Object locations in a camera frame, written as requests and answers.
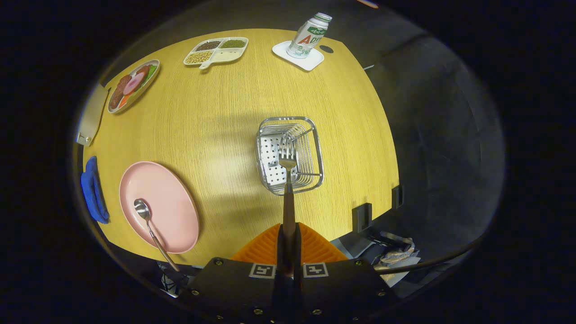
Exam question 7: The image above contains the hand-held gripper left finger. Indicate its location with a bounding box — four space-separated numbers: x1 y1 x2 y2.
179 223 288 324

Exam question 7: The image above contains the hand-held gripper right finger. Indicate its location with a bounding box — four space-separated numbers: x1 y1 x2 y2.
288 223 400 324

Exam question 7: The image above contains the fork with brown handle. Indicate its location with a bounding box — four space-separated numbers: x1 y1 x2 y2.
278 133 297 277

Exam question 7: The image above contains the silver metal spoon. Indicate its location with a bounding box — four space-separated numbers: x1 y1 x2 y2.
133 198 181 273

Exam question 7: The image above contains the crumpled grey plastic bag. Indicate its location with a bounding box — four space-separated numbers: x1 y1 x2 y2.
371 232 421 270

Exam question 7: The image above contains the pink round plate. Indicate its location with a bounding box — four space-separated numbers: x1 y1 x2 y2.
119 161 200 254

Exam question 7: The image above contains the white square coaster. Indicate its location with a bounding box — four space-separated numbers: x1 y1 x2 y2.
272 40 324 72

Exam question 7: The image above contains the blue cloth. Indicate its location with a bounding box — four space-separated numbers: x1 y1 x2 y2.
81 156 110 225

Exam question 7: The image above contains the white divided snack tray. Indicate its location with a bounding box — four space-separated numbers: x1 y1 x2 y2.
183 37 249 70

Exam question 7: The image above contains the white oval food plate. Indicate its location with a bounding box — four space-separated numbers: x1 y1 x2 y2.
107 59 161 114

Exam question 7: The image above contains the white drink bottle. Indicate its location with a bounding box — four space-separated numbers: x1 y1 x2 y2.
287 12 333 59

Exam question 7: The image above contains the pink ham slice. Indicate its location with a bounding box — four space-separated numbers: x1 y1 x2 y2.
123 72 145 95

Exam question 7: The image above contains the large brown meat piece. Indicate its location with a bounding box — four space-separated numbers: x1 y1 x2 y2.
110 74 132 109

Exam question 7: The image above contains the white toaster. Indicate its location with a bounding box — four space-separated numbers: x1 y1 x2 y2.
76 83 110 147

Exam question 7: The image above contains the silver wire basket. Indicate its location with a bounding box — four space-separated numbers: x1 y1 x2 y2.
256 117 324 196

